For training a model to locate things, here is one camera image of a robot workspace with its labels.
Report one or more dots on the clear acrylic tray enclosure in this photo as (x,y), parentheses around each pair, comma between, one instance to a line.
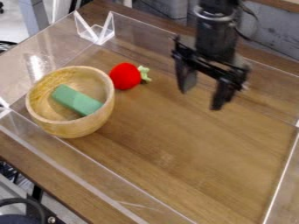
(169,162)

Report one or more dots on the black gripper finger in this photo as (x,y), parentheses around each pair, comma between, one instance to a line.
(186,73)
(226,89)

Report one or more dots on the green rectangular block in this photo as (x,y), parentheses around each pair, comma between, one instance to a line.
(77,101)

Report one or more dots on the red plush fruit green stem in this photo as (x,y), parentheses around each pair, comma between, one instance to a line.
(128,75)

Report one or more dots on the light wooden bowl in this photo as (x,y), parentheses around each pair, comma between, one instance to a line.
(57,119)

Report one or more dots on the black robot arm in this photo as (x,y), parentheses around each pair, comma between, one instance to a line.
(213,55)

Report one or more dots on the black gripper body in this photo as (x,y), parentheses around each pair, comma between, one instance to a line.
(212,50)

